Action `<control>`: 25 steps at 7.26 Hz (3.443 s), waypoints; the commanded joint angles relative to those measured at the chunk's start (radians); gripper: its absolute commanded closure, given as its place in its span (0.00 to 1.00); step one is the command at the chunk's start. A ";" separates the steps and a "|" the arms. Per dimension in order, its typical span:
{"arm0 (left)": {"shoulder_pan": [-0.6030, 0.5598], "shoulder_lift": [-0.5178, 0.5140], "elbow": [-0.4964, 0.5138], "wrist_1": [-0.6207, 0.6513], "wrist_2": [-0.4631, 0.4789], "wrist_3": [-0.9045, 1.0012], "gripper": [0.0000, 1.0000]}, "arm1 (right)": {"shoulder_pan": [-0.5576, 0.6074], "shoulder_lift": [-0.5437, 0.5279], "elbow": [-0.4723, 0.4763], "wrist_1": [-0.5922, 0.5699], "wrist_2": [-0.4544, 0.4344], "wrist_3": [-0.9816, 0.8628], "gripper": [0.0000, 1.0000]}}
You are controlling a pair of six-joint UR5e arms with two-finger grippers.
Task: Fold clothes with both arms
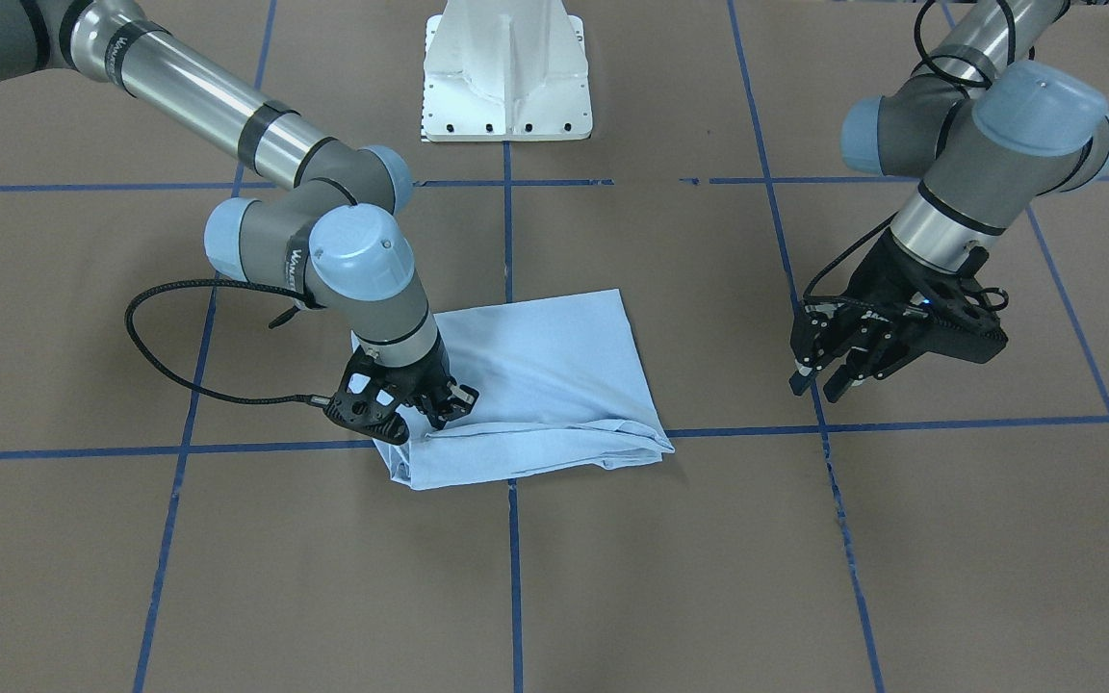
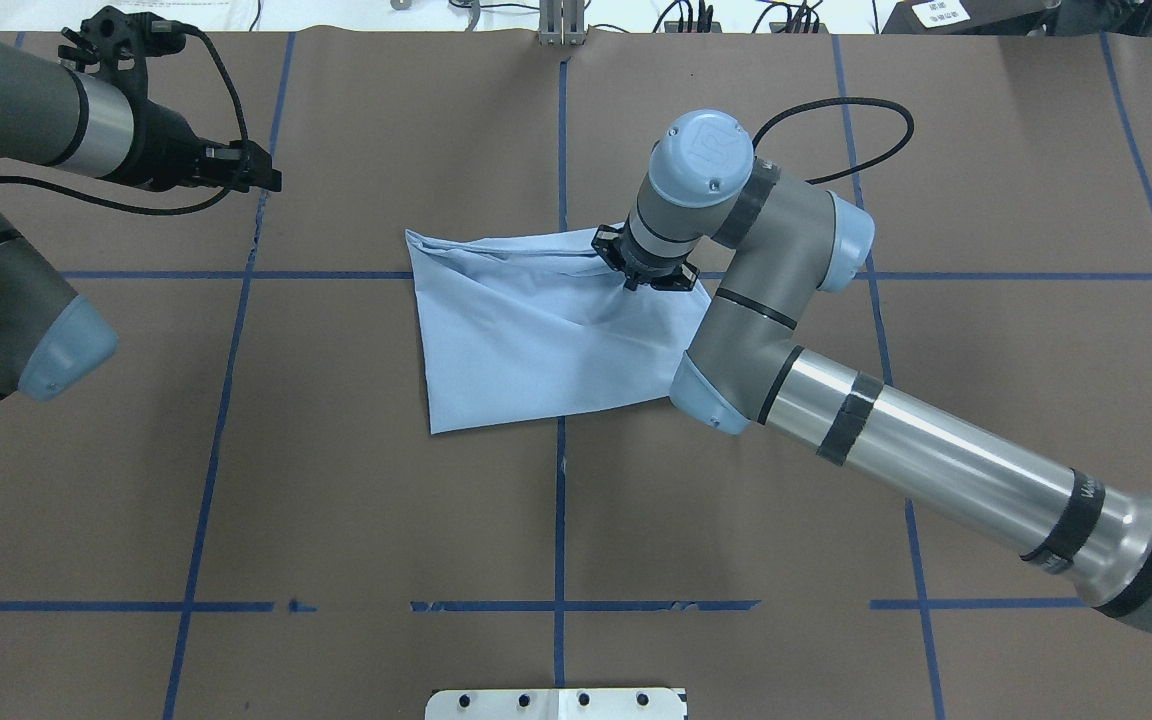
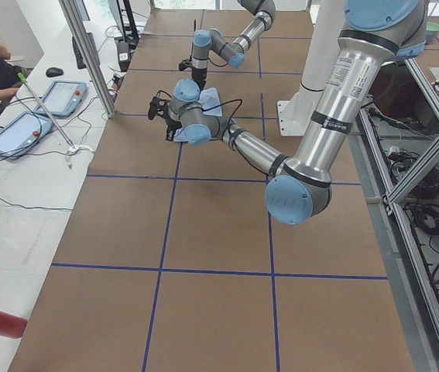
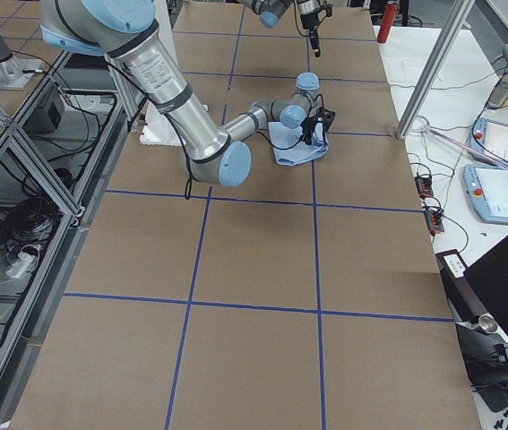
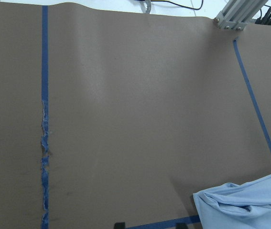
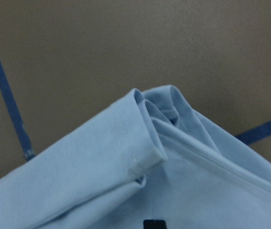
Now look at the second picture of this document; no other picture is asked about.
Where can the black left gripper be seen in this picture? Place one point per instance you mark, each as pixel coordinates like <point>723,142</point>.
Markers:
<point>164,150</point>

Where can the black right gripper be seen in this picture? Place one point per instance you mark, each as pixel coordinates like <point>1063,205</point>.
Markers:
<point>644,272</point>

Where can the light blue t-shirt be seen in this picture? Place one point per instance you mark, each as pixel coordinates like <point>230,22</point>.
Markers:
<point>535,327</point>

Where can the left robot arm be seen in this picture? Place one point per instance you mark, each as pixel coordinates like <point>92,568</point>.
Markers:
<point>84,126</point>

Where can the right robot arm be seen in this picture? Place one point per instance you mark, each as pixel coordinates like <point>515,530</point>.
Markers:
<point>750,364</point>

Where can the black box with label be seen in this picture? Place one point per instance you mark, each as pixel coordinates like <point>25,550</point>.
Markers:
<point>970,18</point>

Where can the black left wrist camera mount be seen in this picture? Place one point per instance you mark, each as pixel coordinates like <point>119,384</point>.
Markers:
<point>114,46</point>

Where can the grey metal camera post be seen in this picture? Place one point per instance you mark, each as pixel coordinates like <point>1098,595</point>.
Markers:
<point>562,22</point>

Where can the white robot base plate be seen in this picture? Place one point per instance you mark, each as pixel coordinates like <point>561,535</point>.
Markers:
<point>558,703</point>

